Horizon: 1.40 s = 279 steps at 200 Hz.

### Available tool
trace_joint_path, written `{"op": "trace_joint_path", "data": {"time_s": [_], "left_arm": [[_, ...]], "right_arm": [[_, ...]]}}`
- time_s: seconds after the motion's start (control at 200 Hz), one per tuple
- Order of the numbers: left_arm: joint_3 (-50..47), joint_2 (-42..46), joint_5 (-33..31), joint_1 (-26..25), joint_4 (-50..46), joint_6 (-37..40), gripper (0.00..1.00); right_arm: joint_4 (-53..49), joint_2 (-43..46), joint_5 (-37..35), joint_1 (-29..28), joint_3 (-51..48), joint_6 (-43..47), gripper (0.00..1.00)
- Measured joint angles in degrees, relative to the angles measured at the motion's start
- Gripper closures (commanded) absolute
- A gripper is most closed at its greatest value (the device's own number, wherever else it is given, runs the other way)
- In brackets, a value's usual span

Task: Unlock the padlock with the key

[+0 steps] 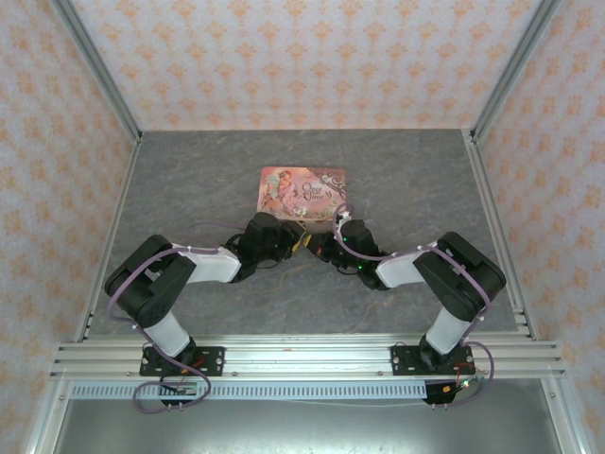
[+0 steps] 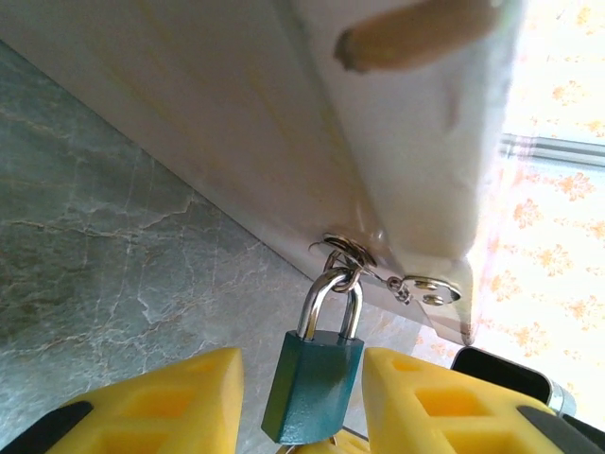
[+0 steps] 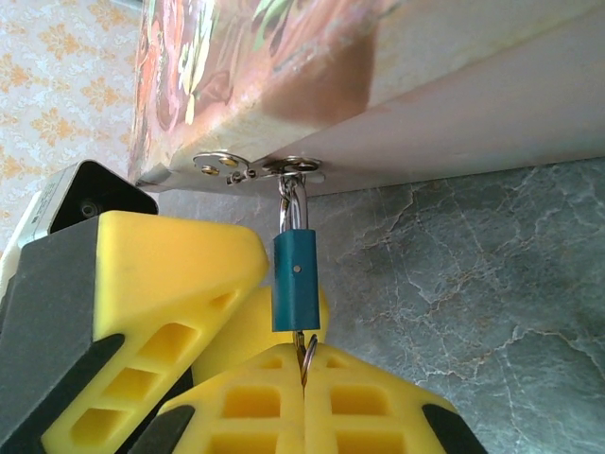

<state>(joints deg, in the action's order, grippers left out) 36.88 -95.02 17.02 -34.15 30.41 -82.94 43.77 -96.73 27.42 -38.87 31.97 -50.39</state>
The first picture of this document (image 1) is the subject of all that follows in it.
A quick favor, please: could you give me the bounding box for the aluminium cross rail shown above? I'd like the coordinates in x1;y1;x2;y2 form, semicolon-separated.
49;334;567;380

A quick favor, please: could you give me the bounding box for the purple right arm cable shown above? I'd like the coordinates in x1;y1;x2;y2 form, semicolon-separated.
332;201;497;409

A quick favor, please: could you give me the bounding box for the white slotted cable duct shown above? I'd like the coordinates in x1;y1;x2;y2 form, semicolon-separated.
69;381;430;401

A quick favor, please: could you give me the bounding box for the aluminium frame post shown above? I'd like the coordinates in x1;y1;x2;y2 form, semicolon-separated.
48;0;145;146
470;0;564;146

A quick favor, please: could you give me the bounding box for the small circuit board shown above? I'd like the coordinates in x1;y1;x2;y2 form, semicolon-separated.
441;375;488;396
163;380;198;397

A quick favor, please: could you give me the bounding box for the aluminium table side rail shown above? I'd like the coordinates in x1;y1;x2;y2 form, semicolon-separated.
75;134;145;342
463;131;541;341

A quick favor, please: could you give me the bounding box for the pink illustrated storage box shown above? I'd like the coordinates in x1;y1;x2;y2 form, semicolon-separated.
256;165;352;224

